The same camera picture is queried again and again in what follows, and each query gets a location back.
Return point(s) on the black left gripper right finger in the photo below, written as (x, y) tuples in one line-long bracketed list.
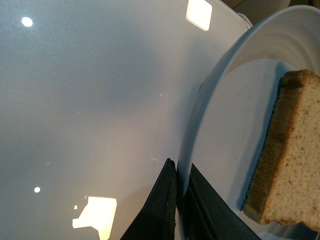
[(207, 216)]

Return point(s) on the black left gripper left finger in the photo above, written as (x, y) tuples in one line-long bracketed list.
[(157, 218)]

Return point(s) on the white round plate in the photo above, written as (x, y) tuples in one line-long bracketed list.
[(227, 127)]

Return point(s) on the slice of brown bread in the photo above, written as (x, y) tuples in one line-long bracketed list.
[(285, 186)]

